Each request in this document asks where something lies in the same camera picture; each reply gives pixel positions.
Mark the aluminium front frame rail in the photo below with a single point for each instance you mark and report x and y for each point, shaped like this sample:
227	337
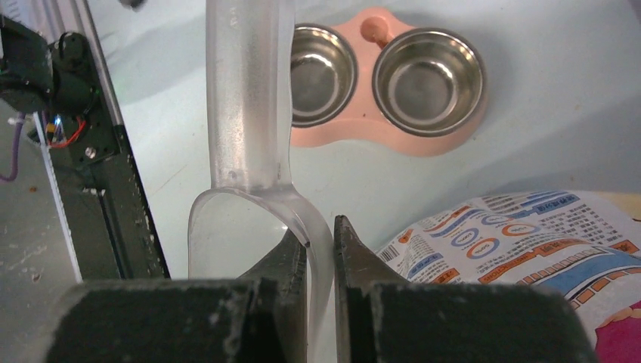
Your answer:
79	192

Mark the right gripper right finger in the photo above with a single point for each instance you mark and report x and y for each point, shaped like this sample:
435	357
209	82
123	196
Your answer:
381	317

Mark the steel bowl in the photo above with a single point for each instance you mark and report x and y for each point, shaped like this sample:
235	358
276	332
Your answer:
324	73
430	82

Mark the left controller board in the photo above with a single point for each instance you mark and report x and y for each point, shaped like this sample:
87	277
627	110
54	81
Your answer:
54	133

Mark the far steel bowl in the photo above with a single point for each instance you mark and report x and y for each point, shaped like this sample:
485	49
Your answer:
430	82

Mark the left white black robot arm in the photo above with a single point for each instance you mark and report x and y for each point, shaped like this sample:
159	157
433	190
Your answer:
36	76

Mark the pink double bowl feeder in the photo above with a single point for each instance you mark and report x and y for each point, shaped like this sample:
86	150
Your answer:
368	33

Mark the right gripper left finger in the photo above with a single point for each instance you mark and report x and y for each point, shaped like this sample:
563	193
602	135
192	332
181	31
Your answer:
261	316

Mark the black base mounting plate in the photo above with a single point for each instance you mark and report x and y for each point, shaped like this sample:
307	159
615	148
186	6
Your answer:
136	234

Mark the near steel bowl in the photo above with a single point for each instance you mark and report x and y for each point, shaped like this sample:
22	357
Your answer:
324	73

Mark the clear plastic scoop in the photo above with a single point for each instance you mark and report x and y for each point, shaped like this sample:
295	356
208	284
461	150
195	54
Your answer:
249	119

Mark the pink pet food bag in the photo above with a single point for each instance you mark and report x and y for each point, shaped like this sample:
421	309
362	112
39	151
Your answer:
582	244

